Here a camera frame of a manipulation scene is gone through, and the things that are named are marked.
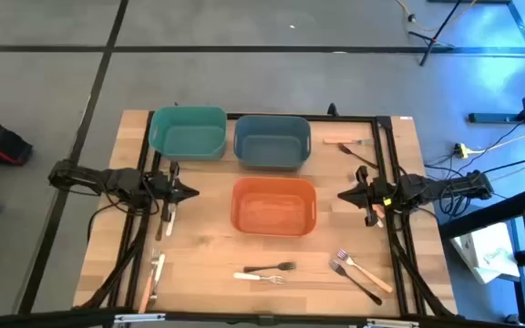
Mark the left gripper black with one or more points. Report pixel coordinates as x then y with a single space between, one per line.
173 193

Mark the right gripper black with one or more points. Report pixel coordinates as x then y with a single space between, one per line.
371 191

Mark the orange plastic bin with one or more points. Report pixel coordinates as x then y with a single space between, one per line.
274 209

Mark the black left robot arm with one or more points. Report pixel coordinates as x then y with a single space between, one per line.
121 180

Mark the teal plastic bin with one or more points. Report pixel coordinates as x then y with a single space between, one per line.
189 136

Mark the black clamp knob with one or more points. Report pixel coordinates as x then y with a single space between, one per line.
332 109

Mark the blue plastic bin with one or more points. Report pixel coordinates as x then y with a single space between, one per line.
271 146

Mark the black crossbar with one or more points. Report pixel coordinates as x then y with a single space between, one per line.
198 320

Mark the black slanted beam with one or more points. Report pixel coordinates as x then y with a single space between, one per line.
481 218

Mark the white cardboard box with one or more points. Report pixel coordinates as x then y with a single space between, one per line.
486 250

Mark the blue metal bar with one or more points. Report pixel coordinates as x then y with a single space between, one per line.
495 117

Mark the black tripod stand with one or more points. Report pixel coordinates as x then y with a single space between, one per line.
432 42

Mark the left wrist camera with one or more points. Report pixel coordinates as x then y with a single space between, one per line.
157 187

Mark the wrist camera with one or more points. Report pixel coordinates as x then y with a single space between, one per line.
157 187
384 197

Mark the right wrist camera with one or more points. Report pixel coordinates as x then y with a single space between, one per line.
384 197

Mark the black table frame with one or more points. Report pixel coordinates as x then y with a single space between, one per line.
344 119

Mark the silver metal bracket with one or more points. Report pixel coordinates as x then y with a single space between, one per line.
139 318
392 323

